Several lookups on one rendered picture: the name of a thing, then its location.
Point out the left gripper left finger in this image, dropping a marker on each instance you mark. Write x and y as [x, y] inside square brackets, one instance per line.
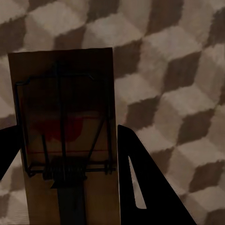
[10, 144]

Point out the mousetrap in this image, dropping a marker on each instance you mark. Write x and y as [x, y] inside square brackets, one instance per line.
[65, 109]

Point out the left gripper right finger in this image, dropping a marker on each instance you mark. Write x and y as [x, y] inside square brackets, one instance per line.
[163, 205]

